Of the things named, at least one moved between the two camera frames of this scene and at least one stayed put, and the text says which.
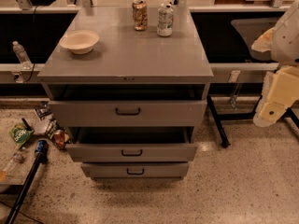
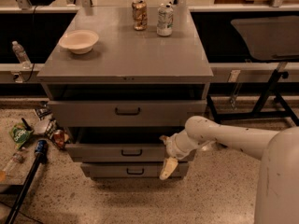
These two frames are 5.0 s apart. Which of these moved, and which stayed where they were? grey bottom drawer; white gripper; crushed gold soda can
Moved: white gripper
Stayed: crushed gold soda can; grey bottom drawer
